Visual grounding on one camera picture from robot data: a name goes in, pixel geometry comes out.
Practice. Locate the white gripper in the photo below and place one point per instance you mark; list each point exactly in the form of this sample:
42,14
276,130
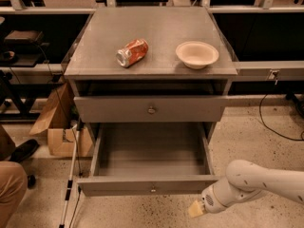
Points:
209,201

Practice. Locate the grey drawer cabinet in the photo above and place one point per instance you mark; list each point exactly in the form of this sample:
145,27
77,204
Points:
146,86

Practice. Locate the black shoe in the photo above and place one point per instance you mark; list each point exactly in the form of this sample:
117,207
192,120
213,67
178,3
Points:
24,151

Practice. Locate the white paper bowl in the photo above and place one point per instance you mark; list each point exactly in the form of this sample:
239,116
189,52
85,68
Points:
197,55

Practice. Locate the white and black pole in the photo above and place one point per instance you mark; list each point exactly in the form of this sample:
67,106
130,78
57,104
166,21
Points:
76,133

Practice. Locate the crushed orange soda can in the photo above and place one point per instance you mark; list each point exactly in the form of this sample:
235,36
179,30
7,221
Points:
132,53

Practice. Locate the person's tan trouser leg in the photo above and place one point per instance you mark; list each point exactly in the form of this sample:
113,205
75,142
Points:
13,186

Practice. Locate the grey drawer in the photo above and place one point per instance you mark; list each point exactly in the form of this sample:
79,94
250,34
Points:
149,159
150,109

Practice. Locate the grey top drawer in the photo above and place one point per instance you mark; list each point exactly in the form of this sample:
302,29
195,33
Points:
150,109

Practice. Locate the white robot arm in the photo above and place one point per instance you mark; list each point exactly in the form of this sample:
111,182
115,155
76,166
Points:
246,181

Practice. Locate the black equipment on left shelf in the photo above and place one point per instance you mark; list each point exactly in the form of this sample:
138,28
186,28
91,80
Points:
23,48

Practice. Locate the brown cardboard box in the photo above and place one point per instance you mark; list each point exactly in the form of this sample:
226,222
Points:
56,120

